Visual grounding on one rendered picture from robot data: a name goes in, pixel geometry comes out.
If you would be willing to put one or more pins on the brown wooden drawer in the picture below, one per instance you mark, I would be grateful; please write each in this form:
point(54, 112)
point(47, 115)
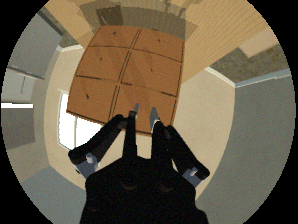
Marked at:
point(108, 64)
point(128, 97)
point(97, 104)
point(121, 37)
point(159, 44)
point(152, 72)

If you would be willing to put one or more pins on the orange chest of drawers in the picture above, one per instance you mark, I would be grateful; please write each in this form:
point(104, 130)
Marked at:
point(121, 77)

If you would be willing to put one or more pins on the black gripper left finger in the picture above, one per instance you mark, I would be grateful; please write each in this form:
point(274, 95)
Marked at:
point(85, 157)

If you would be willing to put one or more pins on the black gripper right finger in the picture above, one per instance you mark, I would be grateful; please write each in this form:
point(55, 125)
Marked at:
point(182, 156)

